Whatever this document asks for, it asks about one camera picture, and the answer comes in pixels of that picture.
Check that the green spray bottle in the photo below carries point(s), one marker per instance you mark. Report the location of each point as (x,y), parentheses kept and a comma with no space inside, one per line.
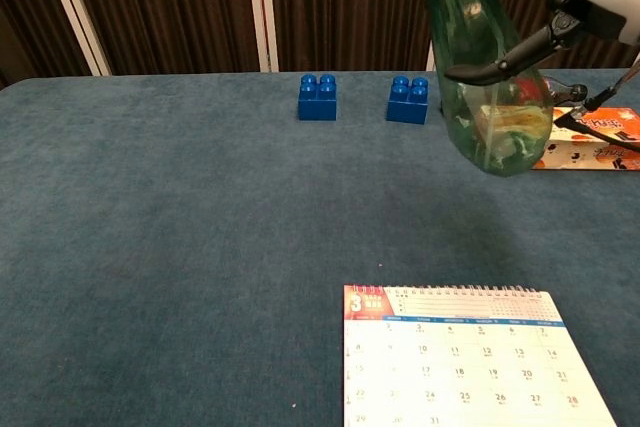
(465,22)

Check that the cola bottle red label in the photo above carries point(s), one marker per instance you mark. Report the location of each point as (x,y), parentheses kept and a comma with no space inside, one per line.
(570,91)

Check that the orange snack box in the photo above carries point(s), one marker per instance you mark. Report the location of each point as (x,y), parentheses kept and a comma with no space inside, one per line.
(600,139)

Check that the blue toy brick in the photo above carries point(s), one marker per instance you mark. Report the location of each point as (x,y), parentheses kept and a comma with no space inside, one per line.
(317,107)
(406,109)

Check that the white desk calendar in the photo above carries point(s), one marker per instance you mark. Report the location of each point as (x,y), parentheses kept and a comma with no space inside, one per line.
(460,372)

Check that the dark brown pleated curtain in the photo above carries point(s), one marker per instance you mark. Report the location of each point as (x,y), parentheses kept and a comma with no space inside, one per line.
(175,7)

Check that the blue table cloth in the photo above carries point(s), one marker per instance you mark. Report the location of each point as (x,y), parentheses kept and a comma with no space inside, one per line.
(175,222)

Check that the white frame post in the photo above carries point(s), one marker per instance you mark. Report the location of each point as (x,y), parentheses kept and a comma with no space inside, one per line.
(75,12)
(262,12)
(430,59)

